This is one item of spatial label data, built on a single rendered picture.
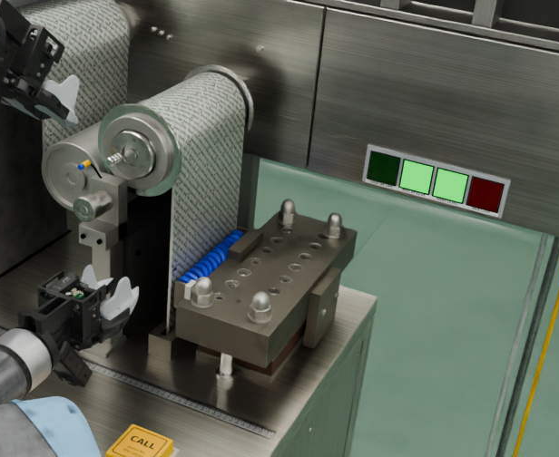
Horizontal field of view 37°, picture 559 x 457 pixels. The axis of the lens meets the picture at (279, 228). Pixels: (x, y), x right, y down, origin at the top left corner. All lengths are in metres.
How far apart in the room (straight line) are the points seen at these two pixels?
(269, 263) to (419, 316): 1.89
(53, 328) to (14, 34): 0.36
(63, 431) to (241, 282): 0.76
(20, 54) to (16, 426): 0.50
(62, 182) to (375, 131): 0.53
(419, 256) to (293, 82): 2.28
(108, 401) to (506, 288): 2.50
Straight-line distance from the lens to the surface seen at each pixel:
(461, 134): 1.43
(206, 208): 1.41
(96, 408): 1.33
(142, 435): 1.25
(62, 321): 1.10
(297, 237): 1.54
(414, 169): 1.47
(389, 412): 2.81
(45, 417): 0.68
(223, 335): 1.31
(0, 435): 0.67
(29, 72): 1.02
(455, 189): 1.46
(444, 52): 1.40
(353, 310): 1.59
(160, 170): 1.27
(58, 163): 1.40
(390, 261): 3.62
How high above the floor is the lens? 1.76
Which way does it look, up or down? 28 degrees down
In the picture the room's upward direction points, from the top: 6 degrees clockwise
